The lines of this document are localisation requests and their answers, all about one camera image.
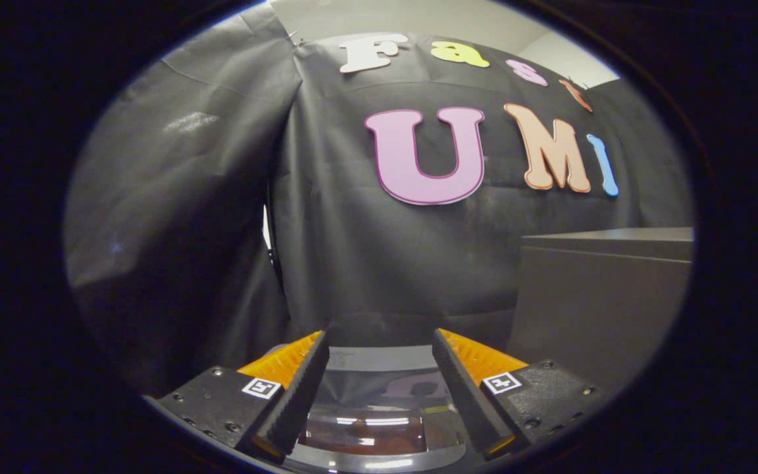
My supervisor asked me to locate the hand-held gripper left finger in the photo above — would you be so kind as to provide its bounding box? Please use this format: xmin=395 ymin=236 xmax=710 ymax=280
xmin=144 ymin=330 xmax=331 ymax=463

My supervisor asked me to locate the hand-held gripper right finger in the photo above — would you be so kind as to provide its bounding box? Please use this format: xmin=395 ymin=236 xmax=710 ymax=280
xmin=432 ymin=328 xmax=608 ymax=461

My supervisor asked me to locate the grey washing machine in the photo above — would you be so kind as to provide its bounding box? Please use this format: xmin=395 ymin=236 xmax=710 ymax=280
xmin=267 ymin=342 xmax=485 ymax=473

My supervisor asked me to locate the black backdrop cloth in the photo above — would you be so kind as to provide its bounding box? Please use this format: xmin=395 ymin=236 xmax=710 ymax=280
xmin=63 ymin=3 xmax=695 ymax=396

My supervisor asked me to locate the white cabinet with dark frame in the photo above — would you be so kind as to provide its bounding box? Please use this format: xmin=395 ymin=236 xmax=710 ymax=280
xmin=507 ymin=227 xmax=695 ymax=396

